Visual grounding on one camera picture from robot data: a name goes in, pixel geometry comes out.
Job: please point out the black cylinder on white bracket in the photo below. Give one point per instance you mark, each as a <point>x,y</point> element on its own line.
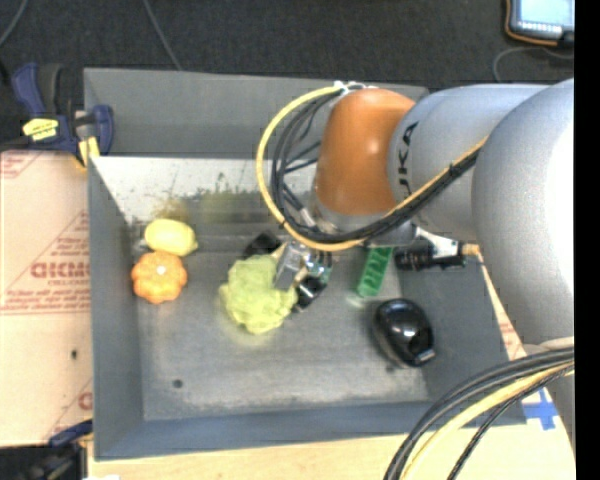
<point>420,259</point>

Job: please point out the grey metal bin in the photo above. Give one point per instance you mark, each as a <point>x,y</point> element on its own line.
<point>280,358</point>

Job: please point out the orange toy pumpkin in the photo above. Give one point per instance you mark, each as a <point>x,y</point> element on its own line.
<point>159,277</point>

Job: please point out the brown cardboard board, red print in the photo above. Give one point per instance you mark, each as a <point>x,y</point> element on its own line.
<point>40,328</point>

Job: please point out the green ridged block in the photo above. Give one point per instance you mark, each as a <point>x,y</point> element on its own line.
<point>374,273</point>

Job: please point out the black egg-shaped object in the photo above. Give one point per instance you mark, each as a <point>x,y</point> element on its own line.
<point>400,330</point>

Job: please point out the yellow toy lemon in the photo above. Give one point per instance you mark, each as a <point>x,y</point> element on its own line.
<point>170,237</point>

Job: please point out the black sunglasses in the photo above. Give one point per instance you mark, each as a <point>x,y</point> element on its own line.
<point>262,244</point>

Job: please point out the light green mesh sponge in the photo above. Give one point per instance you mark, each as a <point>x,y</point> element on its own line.
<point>252,298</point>

